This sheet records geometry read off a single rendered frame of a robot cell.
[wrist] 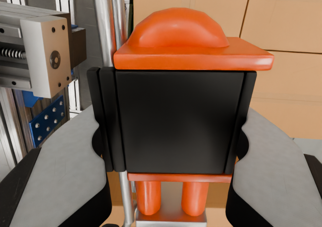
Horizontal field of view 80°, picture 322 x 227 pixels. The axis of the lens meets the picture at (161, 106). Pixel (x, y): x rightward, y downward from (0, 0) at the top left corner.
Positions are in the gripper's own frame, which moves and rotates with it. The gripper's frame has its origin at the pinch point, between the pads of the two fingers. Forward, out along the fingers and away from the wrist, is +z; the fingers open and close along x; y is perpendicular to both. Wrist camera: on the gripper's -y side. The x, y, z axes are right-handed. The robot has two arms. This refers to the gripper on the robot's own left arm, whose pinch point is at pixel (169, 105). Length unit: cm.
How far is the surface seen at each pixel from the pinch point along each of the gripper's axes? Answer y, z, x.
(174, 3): -5, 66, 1
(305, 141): 97, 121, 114
